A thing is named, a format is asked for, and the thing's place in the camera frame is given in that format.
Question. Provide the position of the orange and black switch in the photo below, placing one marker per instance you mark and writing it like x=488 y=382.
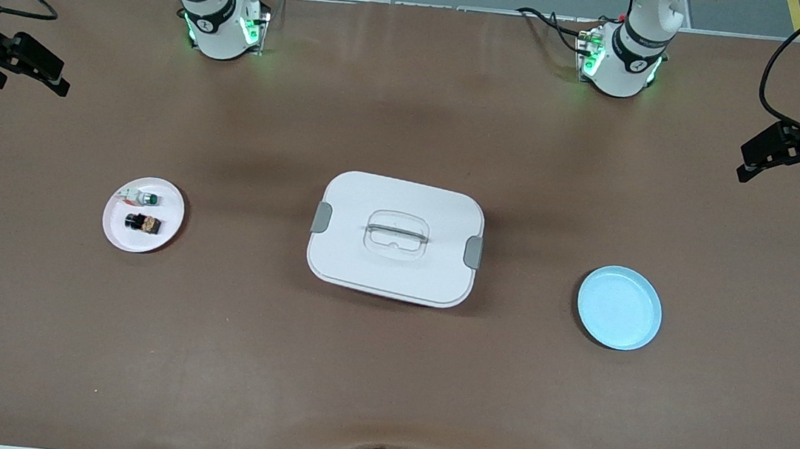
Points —
x=144 y=223

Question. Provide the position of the white lidded storage box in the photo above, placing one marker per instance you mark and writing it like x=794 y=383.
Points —
x=395 y=269

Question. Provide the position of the pink round plate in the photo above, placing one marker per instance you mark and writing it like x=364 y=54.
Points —
x=145 y=241

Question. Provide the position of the light blue round plate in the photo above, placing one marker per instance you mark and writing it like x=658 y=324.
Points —
x=619 y=311

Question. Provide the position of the green and white switch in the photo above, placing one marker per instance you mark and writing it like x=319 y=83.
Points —
x=142 y=198

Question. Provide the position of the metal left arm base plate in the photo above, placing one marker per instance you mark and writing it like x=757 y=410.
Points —
x=581 y=46

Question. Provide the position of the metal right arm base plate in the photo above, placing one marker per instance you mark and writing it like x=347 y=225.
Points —
x=265 y=9

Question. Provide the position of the metal table edge rail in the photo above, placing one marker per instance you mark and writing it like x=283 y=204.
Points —
x=430 y=6

